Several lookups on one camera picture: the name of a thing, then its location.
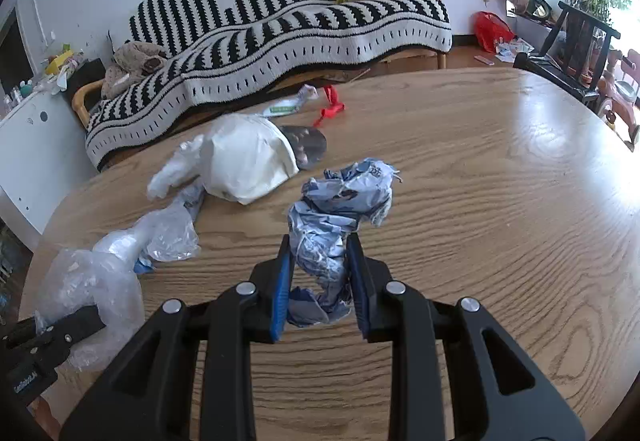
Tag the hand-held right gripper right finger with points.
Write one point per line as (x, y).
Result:
(359, 291)

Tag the brown plush bear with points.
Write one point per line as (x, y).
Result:
(132, 61)

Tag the scattered papers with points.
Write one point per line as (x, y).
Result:
(512, 50)

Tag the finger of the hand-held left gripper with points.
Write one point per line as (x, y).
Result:
(75, 323)
(20, 332)

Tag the red ribbon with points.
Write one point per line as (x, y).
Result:
(330, 112)

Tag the dark round disc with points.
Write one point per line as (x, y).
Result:
(310, 146)

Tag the small round mirror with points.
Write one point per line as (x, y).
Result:
(537, 8)

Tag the yellow plastic item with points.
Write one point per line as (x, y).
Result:
(59, 62)

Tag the green white tube wrapper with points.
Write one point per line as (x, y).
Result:
(285, 108)

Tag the white paper bag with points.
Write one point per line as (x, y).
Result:
(250, 161)

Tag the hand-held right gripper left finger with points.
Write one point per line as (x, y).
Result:
(280, 291)

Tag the pink toy tricycle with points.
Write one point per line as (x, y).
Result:
(622, 96)

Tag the dark wooden chair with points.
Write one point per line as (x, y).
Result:
(575, 46)

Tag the small blue scrap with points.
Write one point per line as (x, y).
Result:
(144, 266)

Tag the white crumpled plastic bag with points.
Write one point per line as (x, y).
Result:
(172, 171)

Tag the sofa with striped blanket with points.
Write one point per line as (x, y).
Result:
(280, 31)

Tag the red plastic bag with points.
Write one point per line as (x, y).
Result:
(492, 31)

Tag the white low cabinet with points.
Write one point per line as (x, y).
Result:
(40, 151)

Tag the blue white wrapper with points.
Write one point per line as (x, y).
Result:
(335, 216)

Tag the small pink flat box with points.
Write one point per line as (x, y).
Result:
(484, 59)

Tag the cloudy plastic bag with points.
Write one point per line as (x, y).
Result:
(167, 233)

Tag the clear plastic bag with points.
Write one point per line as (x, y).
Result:
(95, 286)

